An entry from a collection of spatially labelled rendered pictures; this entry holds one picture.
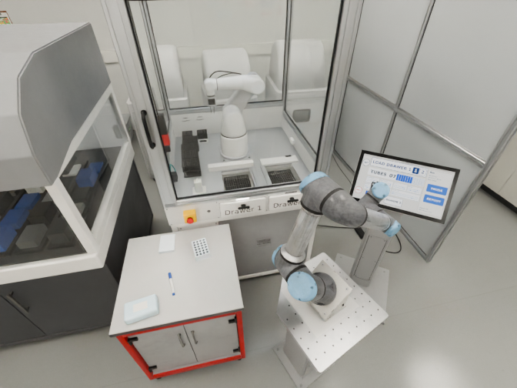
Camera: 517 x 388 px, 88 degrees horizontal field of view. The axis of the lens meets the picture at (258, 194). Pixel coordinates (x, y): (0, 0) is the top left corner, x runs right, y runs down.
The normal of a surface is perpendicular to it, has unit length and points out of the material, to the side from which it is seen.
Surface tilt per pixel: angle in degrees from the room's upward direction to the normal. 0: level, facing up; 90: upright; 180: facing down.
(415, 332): 0
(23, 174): 90
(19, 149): 69
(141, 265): 0
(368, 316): 0
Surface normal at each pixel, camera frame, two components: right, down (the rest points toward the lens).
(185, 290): 0.00, -0.77
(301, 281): -0.52, -0.23
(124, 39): 0.21, 0.62
